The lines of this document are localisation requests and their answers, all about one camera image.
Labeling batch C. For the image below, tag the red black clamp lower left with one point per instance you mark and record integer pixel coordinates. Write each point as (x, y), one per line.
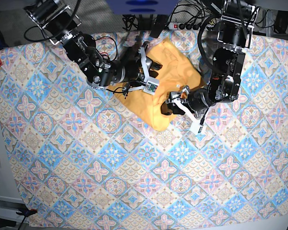
(26, 212)

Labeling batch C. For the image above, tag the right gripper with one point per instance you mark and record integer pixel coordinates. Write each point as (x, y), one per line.
(138, 69)

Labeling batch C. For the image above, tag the patterned blue pink tablecloth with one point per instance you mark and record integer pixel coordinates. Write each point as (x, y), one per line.
(83, 160)

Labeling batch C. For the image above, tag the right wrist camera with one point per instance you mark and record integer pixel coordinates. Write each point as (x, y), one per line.
(151, 86)

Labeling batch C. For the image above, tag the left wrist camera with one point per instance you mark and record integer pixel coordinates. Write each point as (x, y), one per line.
(197, 128)

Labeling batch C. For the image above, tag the black camera post clamp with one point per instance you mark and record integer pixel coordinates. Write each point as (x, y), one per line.
(159, 25)

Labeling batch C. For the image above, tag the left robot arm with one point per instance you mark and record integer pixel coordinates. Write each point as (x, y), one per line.
(235, 20)

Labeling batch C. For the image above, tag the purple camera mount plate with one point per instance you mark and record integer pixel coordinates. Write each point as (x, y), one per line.
(122, 7)

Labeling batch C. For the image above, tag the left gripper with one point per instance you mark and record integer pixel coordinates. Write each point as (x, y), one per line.
(194, 104)

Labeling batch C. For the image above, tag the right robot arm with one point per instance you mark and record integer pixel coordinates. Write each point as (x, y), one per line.
(59, 23)

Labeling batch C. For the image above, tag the white power strip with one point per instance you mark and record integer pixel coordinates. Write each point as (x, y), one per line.
(176, 26)

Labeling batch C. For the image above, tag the white rail bracket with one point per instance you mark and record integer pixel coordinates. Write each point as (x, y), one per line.
(9, 207)

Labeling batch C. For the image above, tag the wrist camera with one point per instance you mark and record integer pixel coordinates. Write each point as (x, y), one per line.
(151, 86)
(197, 128)

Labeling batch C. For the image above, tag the yellow T-shirt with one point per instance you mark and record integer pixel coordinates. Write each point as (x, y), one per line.
(177, 71)

